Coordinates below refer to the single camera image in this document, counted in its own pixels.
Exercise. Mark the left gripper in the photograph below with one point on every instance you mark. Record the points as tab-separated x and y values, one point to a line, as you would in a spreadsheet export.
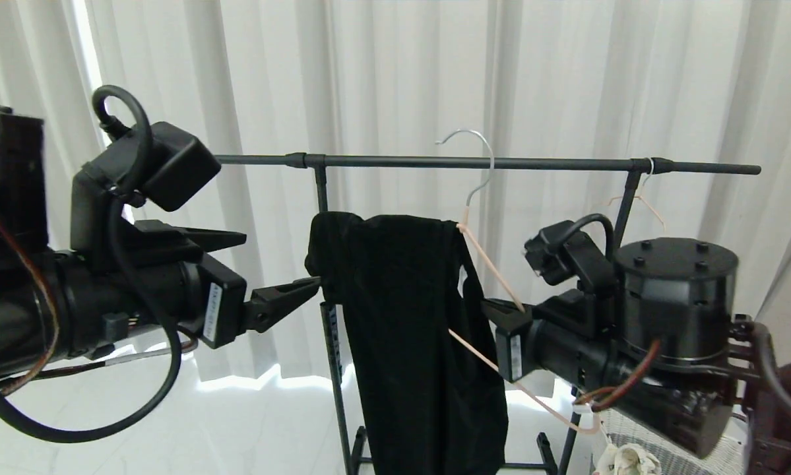
138	297

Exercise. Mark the pink clothes hanger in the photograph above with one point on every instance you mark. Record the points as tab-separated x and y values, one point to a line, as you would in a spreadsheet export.
656	211
494	270

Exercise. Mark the white curtain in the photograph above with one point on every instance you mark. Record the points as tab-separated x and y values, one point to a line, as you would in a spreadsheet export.
402	66

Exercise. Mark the black garment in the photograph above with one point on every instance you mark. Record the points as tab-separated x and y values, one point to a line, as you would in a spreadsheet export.
402	330

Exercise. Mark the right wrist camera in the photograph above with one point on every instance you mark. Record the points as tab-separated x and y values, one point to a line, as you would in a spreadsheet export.
567	257

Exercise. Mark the white laundry basket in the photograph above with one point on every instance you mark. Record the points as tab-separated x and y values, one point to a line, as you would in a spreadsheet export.
685	458

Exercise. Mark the black clothes rack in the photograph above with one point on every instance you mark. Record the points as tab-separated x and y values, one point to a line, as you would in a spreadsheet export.
402	161

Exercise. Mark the cream printed garment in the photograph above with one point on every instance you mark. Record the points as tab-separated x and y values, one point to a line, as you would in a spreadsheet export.
632	462

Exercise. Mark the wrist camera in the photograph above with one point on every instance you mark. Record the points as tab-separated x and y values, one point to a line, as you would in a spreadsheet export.
177	165
567	257

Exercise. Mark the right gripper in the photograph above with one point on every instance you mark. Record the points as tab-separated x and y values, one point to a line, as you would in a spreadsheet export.
567	349

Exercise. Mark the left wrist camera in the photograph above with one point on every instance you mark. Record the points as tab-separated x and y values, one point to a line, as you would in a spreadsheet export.
177	165

